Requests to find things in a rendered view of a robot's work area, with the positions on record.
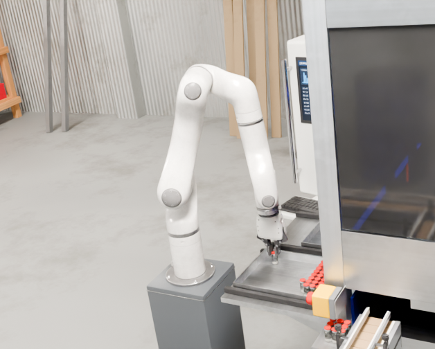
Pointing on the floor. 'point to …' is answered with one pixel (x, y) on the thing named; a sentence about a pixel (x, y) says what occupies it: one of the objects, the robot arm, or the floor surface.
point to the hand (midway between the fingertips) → (273, 249)
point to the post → (325, 144)
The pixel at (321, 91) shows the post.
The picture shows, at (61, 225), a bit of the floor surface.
